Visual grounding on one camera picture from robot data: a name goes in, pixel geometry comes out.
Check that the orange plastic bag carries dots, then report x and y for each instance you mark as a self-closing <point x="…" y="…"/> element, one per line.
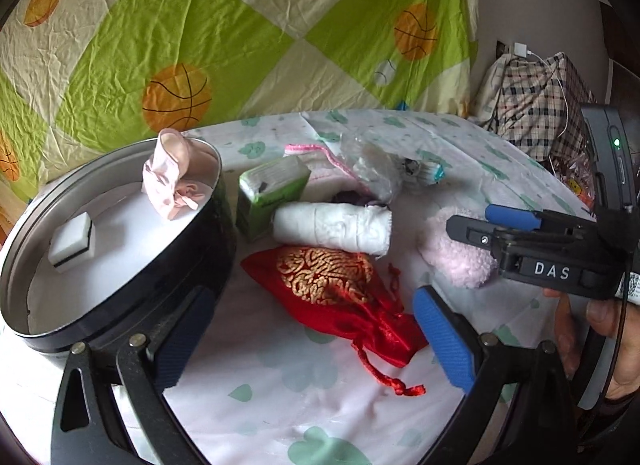
<point x="580" y="185"/>

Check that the purple scrunchie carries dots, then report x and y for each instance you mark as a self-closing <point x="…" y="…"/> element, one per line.
<point x="355" y="199"/>

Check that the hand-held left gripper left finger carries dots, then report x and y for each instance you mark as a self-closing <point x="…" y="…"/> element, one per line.
<point x="186" y="335"/>

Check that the dark wall socket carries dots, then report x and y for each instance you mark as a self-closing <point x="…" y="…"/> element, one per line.
<point x="501" y="48"/>

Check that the pale pink cloth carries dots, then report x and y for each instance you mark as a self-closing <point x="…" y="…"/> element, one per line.
<point x="172" y="180"/>

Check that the round metal tin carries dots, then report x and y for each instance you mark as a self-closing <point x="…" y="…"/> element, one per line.
<point x="125" y="265"/>

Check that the green tissue packet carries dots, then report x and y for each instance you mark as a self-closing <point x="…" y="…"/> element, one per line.
<point x="265" y="190"/>

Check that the pink fluffy sock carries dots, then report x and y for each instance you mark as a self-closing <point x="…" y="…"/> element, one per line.
<point x="455" y="260"/>

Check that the cartoon printed sock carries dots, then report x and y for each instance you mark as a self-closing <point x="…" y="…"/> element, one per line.
<point x="425" y="172"/>

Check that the white charger plug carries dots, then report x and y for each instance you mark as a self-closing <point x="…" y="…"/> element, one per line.
<point x="521" y="50"/>

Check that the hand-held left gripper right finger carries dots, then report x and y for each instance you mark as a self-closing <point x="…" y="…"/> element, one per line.
<point x="444" y="340"/>

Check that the cloud print tablecloth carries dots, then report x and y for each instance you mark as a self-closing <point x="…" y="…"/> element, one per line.
<point x="320" y="420"/>

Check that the white sponge with black layer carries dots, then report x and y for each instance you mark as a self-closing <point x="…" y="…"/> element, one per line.
<point x="72" y="242"/>

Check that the dark wooden furniture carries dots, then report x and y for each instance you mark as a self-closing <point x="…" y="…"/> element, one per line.
<point x="622" y="45"/>

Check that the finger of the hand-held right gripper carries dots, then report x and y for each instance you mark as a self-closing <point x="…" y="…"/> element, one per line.
<point x="510" y="217"/>
<point x="470" y="230"/>

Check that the person's right hand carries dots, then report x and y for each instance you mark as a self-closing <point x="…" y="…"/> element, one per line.
<point x="606" y="317"/>

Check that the white cloth with pink edge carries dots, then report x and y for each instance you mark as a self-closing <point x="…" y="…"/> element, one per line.
<point x="320" y="165"/>

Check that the basketball print bedsheet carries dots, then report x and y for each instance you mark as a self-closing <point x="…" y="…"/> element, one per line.
<point x="225" y="30"/>

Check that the clear plastic bag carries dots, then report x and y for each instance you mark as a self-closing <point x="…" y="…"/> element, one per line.
<point x="372" y="165"/>

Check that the plaid fabric bag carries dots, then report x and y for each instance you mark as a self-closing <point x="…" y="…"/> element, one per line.
<point x="530" y="105"/>

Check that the white towel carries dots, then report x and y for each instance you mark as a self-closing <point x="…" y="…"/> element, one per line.
<point x="330" y="227"/>

